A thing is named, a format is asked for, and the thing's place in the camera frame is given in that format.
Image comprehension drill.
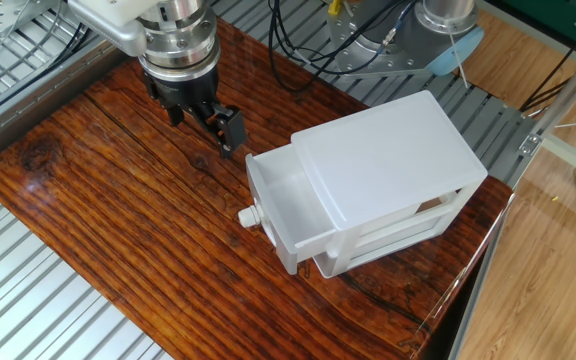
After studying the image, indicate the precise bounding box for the grey metal rail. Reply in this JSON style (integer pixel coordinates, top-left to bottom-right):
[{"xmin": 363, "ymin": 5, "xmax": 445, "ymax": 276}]
[{"xmin": 0, "ymin": 37, "xmax": 137, "ymax": 174}]

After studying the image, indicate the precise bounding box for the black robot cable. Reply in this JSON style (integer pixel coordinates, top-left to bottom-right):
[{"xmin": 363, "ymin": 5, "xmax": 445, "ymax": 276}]
[{"xmin": 266, "ymin": 0, "xmax": 419, "ymax": 94}]

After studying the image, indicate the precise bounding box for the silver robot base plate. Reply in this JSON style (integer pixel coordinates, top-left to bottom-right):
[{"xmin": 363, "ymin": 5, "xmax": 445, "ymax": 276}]
[{"xmin": 325, "ymin": 0, "xmax": 452, "ymax": 80}]

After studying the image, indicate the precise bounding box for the aluminium frame post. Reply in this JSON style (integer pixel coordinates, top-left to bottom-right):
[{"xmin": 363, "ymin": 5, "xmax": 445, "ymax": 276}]
[{"xmin": 531, "ymin": 34, "xmax": 576, "ymax": 139}]

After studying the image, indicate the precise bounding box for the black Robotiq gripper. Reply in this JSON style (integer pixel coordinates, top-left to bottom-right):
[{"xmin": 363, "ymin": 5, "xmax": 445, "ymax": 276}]
[{"xmin": 140, "ymin": 63, "xmax": 248, "ymax": 160}]

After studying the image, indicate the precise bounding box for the brown wooden board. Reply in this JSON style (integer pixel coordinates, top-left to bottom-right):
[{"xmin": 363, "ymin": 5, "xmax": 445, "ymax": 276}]
[{"xmin": 0, "ymin": 17, "xmax": 514, "ymax": 360}]

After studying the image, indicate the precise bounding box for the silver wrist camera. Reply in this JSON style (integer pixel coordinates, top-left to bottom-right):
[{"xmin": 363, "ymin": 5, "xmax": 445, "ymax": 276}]
[{"xmin": 67, "ymin": 2, "xmax": 148, "ymax": 57}]

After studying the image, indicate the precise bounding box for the black cable on slats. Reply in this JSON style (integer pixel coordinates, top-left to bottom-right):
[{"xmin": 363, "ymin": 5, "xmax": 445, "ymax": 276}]
[{"xmin": 0, "ymin": 19, "xmax": 89, "ymax": 129}]

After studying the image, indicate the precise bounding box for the aluminium table edge rail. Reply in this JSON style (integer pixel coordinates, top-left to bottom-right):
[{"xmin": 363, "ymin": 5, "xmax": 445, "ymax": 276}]
[{"xmin": 446, "ymin": 182, "xmax": 519, "ymax": 360}]

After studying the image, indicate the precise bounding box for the white thin cable tie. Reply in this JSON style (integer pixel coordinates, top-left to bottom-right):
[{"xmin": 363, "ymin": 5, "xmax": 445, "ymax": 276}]
[{"xmin": 445, "ymin": 19, "xmax": 470, "ymax": 90}]

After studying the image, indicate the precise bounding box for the white plastic drawer cabinet frame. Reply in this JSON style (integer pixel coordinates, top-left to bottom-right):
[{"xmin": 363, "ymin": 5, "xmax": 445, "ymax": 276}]
[{"xmin": 290, "ymin": 89, "xmax": 489, "ymax": 279}]

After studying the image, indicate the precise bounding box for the metal corner bracket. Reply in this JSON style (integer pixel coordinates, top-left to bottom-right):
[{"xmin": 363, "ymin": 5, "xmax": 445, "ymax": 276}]
[{"xmin": 517, "ymin": 131, "xmax": 543, "ymax": 158}]

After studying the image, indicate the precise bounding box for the black floor cable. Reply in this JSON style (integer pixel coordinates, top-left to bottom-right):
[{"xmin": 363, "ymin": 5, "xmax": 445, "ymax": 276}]
[{"xmin": 519, "ymin": 3, "xmax": 576, "ymax": 114}]

